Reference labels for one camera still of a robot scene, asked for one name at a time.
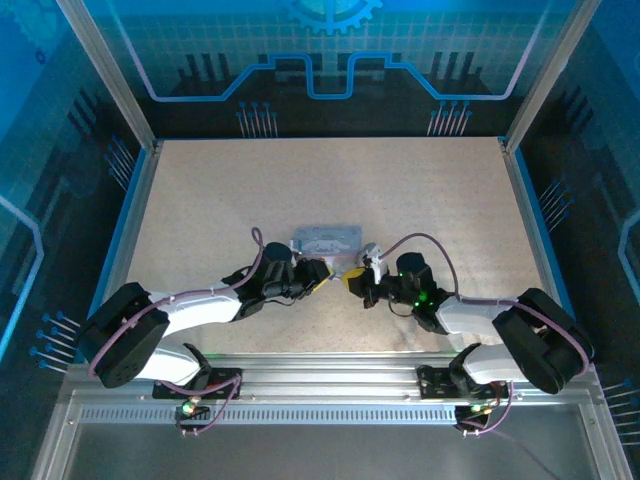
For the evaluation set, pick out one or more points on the clear plastic bag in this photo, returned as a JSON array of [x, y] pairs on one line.
[[325, 240]]

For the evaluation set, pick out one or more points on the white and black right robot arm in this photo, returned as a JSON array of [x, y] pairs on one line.
[[470, 315]]

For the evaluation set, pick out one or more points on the grey metal shelf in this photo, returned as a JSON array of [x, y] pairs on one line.
[[320, 450]]

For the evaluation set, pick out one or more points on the aluminium front rail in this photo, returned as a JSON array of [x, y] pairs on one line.
[[330, 375]]

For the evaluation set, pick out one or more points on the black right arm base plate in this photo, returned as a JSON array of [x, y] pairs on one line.
[[432, 382]]

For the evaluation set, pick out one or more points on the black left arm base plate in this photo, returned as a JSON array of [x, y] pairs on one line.
[[225, 382]]

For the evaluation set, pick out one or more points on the aluminium table side rail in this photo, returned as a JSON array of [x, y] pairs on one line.
[[127, 240], [535, 225]]

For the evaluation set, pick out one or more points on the aluminium frame post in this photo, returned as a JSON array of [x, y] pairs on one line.
[[107, 75], [547, 75]]

